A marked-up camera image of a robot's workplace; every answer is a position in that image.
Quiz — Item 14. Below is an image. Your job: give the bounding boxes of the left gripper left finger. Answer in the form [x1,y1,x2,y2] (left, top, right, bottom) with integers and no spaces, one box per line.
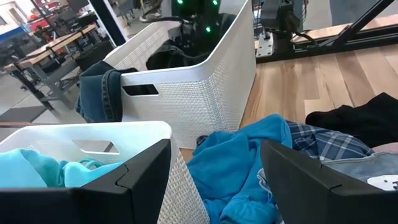
[0,138,172,224]

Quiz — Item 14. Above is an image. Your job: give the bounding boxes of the black garment with white label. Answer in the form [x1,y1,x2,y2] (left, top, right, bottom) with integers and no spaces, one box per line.
[305,92,398,149]

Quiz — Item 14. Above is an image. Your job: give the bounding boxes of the grey-blue sweatshirt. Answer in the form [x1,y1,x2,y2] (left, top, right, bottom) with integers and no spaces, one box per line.
[256,151,398,224]

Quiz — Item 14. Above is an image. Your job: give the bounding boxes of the white mounting plate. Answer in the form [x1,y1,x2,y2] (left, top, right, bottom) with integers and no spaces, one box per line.
[256,30,274,59]

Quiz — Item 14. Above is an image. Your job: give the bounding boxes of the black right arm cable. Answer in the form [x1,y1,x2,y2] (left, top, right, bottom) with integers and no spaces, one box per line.
[139,14,190,26]

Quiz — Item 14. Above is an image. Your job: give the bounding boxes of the teal shirt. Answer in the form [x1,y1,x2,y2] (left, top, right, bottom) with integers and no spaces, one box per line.
[0,148,125,189]

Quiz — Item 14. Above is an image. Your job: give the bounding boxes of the bright blue shirt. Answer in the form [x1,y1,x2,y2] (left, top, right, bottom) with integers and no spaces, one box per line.
[186,113,293,224]

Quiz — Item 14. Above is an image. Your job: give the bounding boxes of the wooden workbench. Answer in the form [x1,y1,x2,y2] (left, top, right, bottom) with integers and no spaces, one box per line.
[4,23,98,110]

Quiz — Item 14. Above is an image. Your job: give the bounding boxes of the white perforated plastic basket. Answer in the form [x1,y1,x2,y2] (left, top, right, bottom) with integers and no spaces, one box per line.
[0,120,210,224]
[104,0,257,150]

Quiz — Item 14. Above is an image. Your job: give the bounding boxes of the dark denim jeans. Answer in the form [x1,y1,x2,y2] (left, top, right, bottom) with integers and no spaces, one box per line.
[75,60,139,123]

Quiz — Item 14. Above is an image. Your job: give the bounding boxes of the black pillar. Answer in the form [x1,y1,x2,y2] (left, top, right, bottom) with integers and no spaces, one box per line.
[88,0,129,47]

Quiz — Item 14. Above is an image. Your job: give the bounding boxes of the blue plaid shirt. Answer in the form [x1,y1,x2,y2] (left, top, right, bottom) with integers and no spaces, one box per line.
[285,120,376,162]

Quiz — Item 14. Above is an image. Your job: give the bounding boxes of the pink woven cloth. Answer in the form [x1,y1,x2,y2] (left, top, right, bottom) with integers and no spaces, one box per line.
[371,142,398,155]

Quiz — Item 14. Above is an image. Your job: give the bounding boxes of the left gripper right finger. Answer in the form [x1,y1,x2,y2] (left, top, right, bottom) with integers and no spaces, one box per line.
[260,139,398,224]

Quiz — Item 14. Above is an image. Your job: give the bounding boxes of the black t-shirt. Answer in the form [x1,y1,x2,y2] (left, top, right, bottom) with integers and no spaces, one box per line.
[145,39,218,71]

